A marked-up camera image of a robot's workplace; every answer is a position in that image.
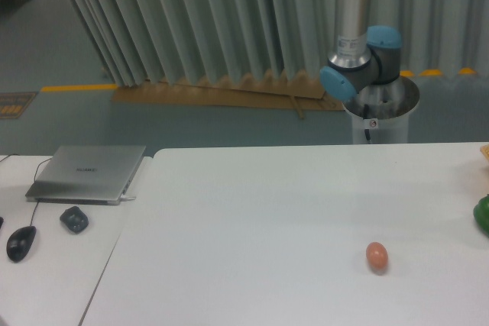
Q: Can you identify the brown egg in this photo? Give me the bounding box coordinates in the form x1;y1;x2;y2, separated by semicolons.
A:
365;242;389;274

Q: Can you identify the wicker basket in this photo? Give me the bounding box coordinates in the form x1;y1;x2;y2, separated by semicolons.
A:
480;144;489;160

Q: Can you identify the small black controller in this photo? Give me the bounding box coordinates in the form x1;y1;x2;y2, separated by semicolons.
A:
60;206;89;234

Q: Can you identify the flat brown cardboard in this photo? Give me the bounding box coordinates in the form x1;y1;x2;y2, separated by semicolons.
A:
112;82;344;119

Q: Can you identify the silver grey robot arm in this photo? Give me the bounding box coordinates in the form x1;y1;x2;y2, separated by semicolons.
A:
319;0;402;102

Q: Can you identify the white usb plug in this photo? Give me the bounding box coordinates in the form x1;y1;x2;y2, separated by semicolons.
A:
119;195;137;202

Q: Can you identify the black mouse cable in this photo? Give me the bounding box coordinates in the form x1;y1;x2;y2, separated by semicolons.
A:
0;153;54;228

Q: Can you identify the green bell pepper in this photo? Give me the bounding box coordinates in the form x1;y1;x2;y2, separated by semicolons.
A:
473;195;489;236

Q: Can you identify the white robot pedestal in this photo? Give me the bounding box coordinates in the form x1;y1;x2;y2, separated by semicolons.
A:
343;76;420;144

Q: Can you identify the grey pleated curtain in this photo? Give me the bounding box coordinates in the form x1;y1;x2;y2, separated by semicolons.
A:
70;0;488;86

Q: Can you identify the black computer mouse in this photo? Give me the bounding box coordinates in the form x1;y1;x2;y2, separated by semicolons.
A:
6;225;37;263

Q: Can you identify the silver laptop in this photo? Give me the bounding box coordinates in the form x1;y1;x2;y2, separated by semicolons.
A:
25;145;146;205

